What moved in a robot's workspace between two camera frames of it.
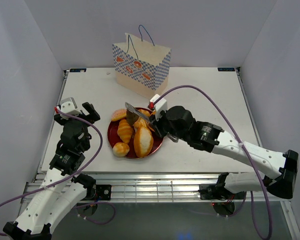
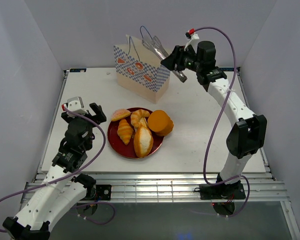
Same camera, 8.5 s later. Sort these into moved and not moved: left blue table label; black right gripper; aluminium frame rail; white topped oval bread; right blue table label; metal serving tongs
Moved: metal serving tongs; black right gripper
Not moved: aluminium frame rail; left blue table label; white topped oval bread; right blue table label
